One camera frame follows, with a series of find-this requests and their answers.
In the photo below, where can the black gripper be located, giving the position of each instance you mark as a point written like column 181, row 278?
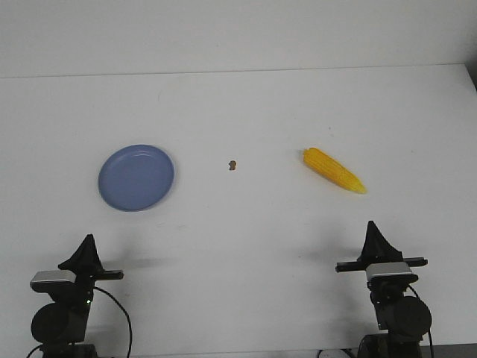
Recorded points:
column 377, row 249
column 86, row 265

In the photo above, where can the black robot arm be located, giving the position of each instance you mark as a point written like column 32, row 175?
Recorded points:
column 403, row 319
column 60, row 327

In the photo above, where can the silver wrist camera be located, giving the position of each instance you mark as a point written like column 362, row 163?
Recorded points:
column 50, row 281
column 387, row 271

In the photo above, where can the small brown crumb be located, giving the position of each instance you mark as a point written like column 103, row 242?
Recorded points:
column 232, row 165

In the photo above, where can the blue round plate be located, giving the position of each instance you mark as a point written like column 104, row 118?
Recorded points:
column 136, row 177

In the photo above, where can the yellow corn cob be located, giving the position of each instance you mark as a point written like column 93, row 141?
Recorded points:
column 331, row 169

